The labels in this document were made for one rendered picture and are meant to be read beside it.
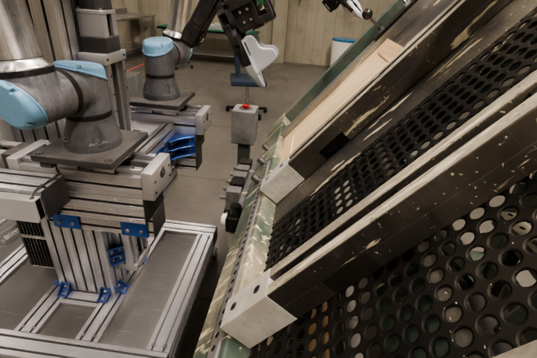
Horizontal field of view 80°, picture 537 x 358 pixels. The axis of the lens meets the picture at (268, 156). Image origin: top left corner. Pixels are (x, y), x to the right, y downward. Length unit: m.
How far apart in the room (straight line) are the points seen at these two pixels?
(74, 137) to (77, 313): 0.91
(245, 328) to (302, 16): 7.76
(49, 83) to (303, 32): 7.50
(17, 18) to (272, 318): 0.77
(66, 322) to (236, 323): 1.15
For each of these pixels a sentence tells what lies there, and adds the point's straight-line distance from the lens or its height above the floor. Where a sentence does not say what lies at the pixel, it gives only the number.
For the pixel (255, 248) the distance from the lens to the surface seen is 0.82.
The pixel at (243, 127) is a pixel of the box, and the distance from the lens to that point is 1.64.
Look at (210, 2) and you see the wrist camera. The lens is 0.57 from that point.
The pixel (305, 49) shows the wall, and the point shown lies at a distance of 8.20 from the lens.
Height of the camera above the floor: 1.46
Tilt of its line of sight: 27 degrees down
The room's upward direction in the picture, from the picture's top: 4 degrees clockwise
